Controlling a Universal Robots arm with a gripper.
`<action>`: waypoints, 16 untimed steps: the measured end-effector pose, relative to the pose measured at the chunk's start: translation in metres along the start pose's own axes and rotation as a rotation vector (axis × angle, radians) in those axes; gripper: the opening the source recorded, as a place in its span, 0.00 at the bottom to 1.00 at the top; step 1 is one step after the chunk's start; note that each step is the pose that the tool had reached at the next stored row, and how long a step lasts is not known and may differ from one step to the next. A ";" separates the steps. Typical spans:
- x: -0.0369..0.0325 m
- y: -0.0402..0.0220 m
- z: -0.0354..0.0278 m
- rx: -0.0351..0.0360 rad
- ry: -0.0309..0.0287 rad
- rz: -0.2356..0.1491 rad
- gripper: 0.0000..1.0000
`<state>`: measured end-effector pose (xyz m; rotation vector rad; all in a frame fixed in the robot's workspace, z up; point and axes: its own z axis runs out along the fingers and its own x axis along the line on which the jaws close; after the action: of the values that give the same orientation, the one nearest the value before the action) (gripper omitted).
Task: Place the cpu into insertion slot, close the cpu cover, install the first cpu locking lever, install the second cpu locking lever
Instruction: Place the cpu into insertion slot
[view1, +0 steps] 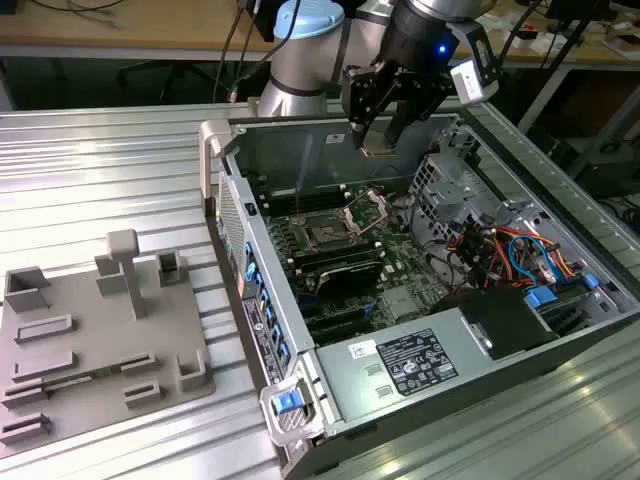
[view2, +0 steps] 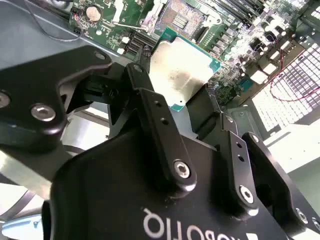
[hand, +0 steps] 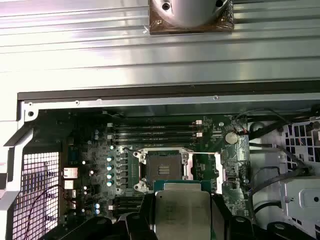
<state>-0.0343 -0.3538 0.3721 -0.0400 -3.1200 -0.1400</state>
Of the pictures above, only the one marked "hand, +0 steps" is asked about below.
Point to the green motherboard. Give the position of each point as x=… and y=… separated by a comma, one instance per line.
x=210, y=142

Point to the CPU with silver top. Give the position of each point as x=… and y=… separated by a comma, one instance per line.
x=182, y=212

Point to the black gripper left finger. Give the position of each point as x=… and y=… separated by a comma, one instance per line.
x=146, y=225

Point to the grey PC case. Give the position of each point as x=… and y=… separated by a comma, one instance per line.
x=150, y=103

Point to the silver coin cell battery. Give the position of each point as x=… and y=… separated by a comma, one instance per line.
x=230, y=137

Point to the RAM slot black clips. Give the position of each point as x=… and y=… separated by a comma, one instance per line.
x=155, y=130
x=127, y=200
x=155, y=141

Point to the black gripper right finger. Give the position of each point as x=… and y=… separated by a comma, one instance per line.
x=222, y=225

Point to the metal socket cover frame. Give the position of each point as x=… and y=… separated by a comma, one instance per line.
x=219, y=175

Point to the RAM slot white clips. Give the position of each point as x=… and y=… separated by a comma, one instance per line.
x=155, y=124
x=127, y=207
x=155, y=136

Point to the CPU socket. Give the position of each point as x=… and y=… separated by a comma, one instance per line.
x=162, y=162

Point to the square brown base plate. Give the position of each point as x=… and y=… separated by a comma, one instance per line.
x=160, y=28

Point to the silver drive cage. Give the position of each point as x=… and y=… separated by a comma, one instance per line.
x=295, y=197

